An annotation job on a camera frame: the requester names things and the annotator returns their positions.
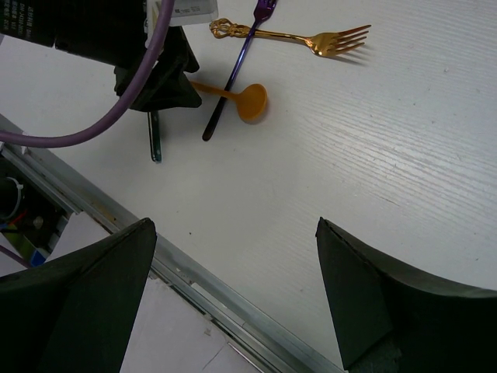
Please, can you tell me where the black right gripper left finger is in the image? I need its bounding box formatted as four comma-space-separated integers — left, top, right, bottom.
1, 218, 157, 372

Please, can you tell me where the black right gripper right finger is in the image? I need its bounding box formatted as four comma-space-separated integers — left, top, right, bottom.
315, 219, 496, 372

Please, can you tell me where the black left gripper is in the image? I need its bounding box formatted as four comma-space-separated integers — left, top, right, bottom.
1, 0, 202, 112

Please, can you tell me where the silver fork teal handle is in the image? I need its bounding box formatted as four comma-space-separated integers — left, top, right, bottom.
148, 111, 162, 163

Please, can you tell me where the yellow plastic spoon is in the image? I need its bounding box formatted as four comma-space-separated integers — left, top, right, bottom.
190, 81, 268, 122

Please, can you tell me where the purple fork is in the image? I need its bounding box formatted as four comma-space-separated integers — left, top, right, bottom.
202, 0, 277, 141

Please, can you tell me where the gold fork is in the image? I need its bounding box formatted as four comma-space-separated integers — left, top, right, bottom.
210, 18, 371, 58

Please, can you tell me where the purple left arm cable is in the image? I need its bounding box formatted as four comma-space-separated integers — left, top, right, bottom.
0, 0, 176, 149

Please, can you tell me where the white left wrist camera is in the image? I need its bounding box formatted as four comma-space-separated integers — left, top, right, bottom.
144, 0, 218, 37

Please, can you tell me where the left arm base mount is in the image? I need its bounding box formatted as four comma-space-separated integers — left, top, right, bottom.
1, 157, 71, 267

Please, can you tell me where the aluminium table edge rail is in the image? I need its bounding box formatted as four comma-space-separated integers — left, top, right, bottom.
4, 114, 342, 372

